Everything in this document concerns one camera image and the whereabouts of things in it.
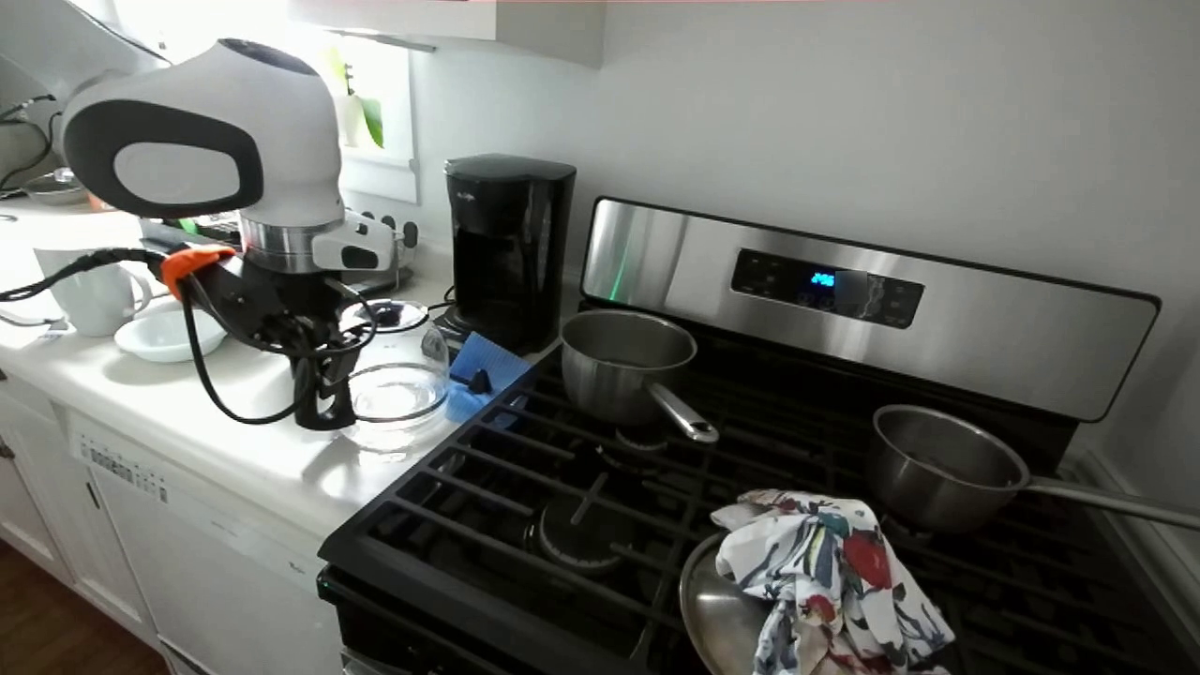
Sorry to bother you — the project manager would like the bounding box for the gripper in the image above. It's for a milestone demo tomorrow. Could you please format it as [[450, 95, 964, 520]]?
[[274, 272, 365, 433]]

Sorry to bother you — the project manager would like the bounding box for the glass coffee carafe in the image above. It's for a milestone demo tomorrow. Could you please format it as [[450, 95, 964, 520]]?
[[336, 298, 453, 455]]

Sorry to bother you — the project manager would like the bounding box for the black coffee maker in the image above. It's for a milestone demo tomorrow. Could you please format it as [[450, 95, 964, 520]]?
[[441, 154, 578, 358]]

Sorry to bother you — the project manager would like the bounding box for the blue sponge cloth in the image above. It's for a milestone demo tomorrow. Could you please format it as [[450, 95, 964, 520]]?
[[444, 332, 533, 425]]

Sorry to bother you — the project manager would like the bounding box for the white bowl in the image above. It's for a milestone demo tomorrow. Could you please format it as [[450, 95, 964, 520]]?
[[113, 307, 230, 365]]

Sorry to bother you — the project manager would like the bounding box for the white dishwasher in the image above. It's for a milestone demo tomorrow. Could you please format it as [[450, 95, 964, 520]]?
[[66, 411, 346, 675]]

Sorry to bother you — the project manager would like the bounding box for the white mug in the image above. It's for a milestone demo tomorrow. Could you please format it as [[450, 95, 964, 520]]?
[[35, 247, 154, 338]]

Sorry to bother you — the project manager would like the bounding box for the green plant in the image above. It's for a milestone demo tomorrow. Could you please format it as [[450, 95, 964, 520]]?
[[326, 47, 386, 151]]

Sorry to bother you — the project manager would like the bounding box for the small steel saucepan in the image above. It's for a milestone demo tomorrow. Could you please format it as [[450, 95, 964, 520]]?
[[560, 309, 721, 445]]

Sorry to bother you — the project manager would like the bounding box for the stove burner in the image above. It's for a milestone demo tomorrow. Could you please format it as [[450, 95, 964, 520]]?
[[536, 491, 640, 575]]

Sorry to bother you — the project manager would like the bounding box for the window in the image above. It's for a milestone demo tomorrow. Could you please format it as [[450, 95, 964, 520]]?
[[111, 0, 420, 205]]

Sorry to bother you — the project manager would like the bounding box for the white upper cabinet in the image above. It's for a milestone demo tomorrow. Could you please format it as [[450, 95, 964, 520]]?
[[289, 0, 607, 68]]

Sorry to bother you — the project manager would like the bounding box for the steel frying pan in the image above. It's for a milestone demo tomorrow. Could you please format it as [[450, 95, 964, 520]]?
[[679, 532, 784, 675]]

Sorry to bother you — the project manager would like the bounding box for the black gas stove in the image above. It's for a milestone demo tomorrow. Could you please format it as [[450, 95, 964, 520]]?
[[317, 195, 1200, 675]]

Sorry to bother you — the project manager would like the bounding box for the floral dish towel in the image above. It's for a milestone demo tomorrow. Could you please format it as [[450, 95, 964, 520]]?
[[711, 488, 957, 675]]

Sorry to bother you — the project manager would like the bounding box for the large steel saucepan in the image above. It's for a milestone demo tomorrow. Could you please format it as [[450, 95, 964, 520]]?
[[866, 404, 1200, 536]]

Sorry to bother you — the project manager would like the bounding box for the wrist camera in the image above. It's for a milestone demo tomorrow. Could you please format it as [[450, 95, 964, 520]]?
[[186, 253, 284, 352]]

